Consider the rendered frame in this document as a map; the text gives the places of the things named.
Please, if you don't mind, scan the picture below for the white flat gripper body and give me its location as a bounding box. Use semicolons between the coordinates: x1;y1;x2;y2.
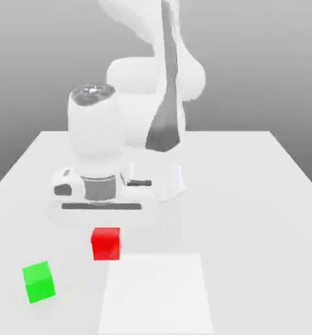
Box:
47;200;156;226

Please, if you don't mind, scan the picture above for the small red cube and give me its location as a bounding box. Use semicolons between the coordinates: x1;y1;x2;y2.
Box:
90;226;122;262

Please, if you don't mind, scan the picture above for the small green cube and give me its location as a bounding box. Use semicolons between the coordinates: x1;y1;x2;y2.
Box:
22;260;56;304

